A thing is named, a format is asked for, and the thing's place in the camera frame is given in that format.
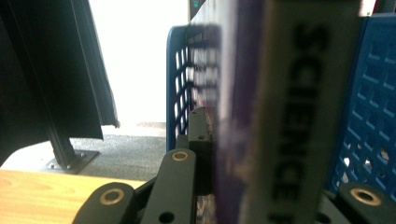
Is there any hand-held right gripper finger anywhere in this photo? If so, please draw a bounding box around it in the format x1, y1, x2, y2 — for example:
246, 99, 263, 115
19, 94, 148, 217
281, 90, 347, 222
187, 106, 216, 197

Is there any purple magazine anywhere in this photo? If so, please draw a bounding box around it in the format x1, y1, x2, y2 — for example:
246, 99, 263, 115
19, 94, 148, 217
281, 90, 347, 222
189, 0, 362, 224

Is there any blue plastic file rack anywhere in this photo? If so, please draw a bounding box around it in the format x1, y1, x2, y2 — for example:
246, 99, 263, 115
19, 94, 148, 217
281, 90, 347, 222
165, 12, 396, 203

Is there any dark monitor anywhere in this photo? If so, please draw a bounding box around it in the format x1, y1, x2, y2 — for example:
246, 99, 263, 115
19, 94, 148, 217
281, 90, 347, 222
188, 0, 207, 21

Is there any black curtain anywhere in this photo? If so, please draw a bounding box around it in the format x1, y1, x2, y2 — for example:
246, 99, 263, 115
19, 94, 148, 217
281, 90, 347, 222
0, 0, 121, 167

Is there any black metal stand with base plate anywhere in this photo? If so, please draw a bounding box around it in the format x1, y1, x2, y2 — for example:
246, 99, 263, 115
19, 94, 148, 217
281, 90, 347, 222
6, 0, 101, 175

